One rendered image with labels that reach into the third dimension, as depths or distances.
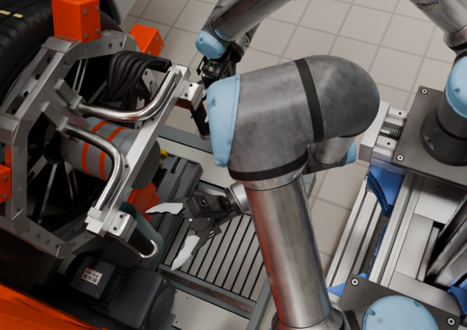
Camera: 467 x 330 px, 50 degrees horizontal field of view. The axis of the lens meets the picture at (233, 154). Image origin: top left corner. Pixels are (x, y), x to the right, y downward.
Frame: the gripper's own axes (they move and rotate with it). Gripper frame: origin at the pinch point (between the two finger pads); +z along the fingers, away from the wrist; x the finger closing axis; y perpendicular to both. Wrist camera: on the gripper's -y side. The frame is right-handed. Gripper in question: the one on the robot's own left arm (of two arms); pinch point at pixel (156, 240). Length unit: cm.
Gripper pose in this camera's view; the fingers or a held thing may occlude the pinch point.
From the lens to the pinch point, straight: 114.5
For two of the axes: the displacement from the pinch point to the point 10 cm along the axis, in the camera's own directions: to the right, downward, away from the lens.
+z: -8.8, 4.8, -0.6
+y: 1.6, 4.0, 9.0
